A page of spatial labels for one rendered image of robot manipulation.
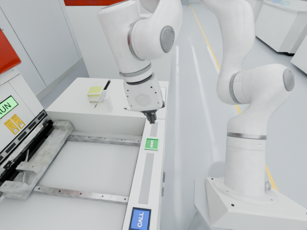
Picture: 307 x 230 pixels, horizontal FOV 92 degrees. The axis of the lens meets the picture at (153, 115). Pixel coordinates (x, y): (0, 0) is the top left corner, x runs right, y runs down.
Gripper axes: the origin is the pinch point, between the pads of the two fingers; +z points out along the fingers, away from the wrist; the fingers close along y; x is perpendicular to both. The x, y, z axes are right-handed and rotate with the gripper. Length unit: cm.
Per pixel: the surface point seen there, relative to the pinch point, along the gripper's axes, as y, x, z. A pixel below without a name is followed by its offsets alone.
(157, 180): 0.0, -14.5, 15.8
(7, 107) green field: -57, 2, -10
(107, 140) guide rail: -29.7, 8.1, 20.7
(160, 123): -1.1, 11.9, 15.6
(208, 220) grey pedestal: 15.4, -20.6, 33.5
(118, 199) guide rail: -16.3, -18.4, 23.6
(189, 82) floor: 16, 214, 117
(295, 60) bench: 230, 293, 148
